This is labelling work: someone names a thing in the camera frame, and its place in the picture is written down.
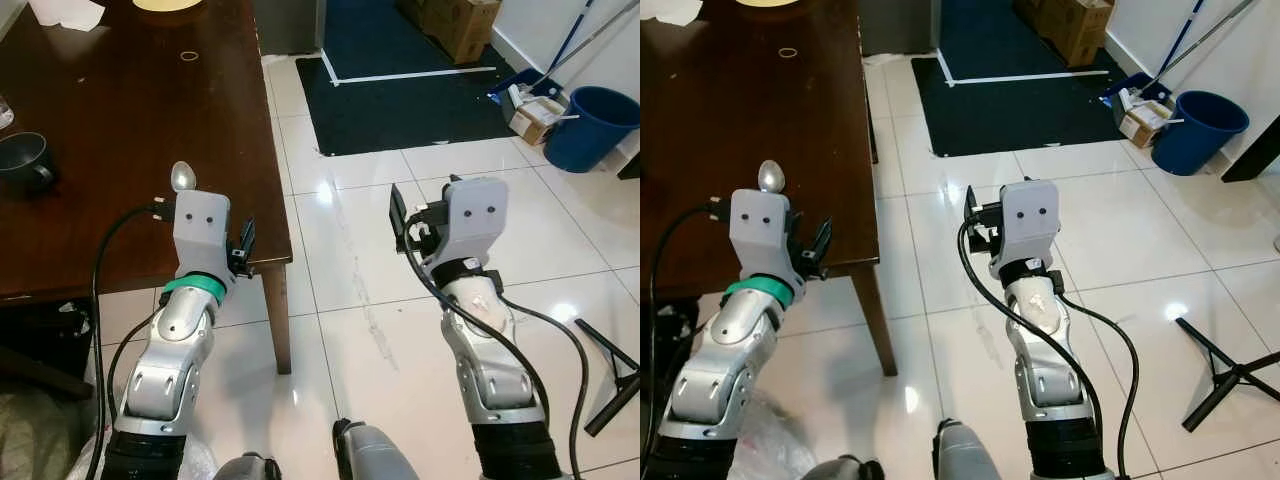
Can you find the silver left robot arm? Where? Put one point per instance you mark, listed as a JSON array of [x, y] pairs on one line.
[[725, 350], [170, 350]]

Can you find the small open cardboard box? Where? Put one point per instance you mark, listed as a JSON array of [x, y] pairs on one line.
[[1145, 122], [535, 120]]

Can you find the dark grey mug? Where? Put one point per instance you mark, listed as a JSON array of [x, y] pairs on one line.
[[25, 160]]

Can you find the black tripod stand foot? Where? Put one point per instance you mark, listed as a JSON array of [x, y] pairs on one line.
[[615, 380], [1225, 375]]

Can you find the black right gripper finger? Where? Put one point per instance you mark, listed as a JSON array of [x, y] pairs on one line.
[[971, 212], [398, 220]]

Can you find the dark wooden table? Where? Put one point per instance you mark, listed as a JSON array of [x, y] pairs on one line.
[[740, 100], [120, 120]]

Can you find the blue carpet with white tape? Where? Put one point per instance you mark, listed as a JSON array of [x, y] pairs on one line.
[[370, 35], [985, 35]]

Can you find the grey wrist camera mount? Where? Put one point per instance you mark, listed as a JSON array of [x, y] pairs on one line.
[[1032, 220], [475, 220], [202, 225], [760, 225]]

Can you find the blue dustpan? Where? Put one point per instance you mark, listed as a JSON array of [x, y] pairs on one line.
[[1135, 85], [520, 85]]

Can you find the large brown cardboard box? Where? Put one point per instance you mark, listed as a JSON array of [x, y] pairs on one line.
[[455, 25], [1070, 25]]

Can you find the grey left robot leg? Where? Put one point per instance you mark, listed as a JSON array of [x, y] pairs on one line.
[[245, 468], [840, 470]]

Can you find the grey cabinet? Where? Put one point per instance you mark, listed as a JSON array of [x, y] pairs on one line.
[[290, 25], [895, 25]]

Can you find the pale yellow plate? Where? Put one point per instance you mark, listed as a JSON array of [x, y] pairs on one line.
[[165, 3], [768, 2]]

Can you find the black bag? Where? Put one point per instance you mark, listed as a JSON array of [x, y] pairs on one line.
[[665, 345], [45, 340]]

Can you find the dark furniture piece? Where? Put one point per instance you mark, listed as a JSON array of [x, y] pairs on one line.
[[1255, 150], [631, 166]]

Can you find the grey right robot leg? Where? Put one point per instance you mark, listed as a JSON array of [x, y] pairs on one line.
[[380, 455], [970, 455]]

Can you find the dark floor mat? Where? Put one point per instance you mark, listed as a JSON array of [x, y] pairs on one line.
[[1010, 120], [400, 120]]

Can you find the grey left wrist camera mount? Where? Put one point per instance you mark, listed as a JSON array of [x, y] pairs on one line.
[[202, 225], [760, 225]]

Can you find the woven beige sack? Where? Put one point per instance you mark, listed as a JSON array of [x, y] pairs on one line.
[[40, 440]]

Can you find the blue plastic bucket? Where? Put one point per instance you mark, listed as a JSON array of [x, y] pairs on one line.
[[590, 135], [1195, 140]]

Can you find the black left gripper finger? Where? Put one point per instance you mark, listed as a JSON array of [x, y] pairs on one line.
[[823, 245], [248, 242]]

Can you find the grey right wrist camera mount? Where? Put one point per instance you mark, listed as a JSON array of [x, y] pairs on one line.
[[475, 220], [1032, 220]]

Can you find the silver metal spoon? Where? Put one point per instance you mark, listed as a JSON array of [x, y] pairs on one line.
[[182, 177], [770, 177]]

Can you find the grey robot leg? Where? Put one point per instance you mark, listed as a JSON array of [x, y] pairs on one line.
[[380, 455], [245, 468], [970, 455], [840, 470]]

